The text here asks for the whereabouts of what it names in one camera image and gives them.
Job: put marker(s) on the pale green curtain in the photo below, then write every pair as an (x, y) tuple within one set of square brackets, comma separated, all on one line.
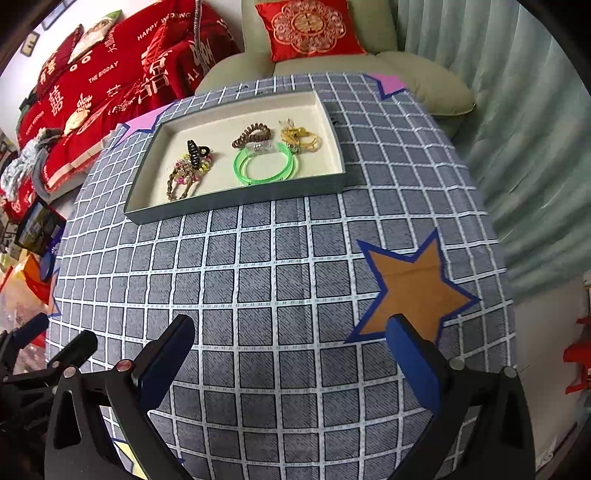
[(527, 142)]

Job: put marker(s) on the beige rabbit hair clip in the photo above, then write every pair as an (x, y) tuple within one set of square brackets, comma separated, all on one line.
[(287, 124)]

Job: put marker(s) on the green translucent bangle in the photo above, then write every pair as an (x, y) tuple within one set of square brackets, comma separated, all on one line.
[(264, 162)]

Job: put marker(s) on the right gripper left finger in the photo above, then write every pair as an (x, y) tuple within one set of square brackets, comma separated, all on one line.
[(135, 387)]

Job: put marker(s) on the black claw hair clip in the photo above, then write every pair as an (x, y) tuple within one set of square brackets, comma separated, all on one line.
[(197, 153)]

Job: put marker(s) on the red embroidered cushion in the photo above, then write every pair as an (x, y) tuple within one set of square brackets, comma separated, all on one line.
[(309, 28)]

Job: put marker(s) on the green armchair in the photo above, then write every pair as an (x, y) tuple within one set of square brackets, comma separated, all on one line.
[(447, 98)]

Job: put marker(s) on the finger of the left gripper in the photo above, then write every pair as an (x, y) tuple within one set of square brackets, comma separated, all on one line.
[(31, 333), (76, 352)]

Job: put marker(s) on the dark picture box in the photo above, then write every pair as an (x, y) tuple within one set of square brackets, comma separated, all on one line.
[(40, 229)]

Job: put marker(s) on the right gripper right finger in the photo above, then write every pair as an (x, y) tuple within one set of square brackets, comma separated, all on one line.
[(444, 388)]

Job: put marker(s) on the shallow green-sided tray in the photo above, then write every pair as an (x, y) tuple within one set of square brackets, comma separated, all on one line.
[(166, 186)]

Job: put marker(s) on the red wedding bedspread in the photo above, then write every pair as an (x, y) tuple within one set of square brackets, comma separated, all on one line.
[(157, 55)]

